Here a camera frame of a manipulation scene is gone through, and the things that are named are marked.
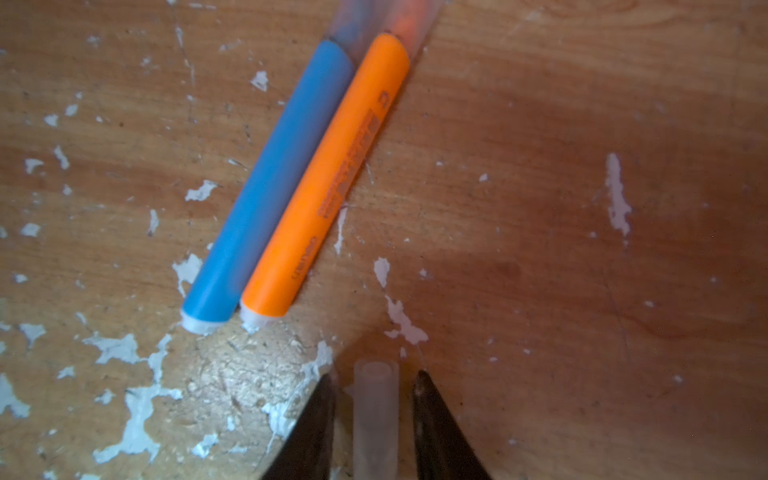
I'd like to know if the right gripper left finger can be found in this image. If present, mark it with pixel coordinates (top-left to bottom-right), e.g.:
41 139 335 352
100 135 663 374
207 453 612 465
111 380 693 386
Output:
261 373 338 480

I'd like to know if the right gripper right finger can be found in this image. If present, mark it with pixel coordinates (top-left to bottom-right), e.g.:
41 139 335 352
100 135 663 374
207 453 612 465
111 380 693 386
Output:
412 370 491 480

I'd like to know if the clear pen cap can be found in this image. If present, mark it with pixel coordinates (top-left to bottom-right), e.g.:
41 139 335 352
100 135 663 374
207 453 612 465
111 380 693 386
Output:
325 0 392 64
382 0 444 60
353 359 399 479

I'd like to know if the blue pen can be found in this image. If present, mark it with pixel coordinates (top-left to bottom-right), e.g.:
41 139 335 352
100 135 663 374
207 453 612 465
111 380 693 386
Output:
180 39 356 335

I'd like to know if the orange pen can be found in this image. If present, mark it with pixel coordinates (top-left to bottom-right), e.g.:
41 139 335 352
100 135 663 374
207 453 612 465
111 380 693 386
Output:
240 33 410 328

